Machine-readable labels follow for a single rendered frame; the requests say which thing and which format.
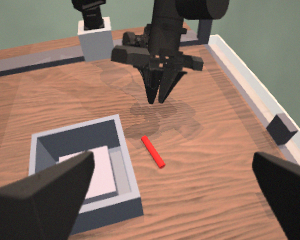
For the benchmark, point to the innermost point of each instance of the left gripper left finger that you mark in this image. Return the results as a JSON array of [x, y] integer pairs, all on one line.
[[45, 205]]

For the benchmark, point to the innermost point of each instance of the red peg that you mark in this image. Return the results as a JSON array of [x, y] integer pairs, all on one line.
[[153, 152]]

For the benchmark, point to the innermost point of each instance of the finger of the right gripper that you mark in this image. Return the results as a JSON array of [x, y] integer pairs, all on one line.
[[169, 79], [151, 81]]

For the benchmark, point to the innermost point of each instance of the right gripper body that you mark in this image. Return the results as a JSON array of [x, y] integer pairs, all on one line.
[[165, 36]]

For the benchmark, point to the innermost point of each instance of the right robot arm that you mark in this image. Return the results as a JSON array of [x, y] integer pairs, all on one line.
[[175, 9]]

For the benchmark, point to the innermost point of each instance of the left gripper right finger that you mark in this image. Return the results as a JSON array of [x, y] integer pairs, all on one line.
[[279, 181]]

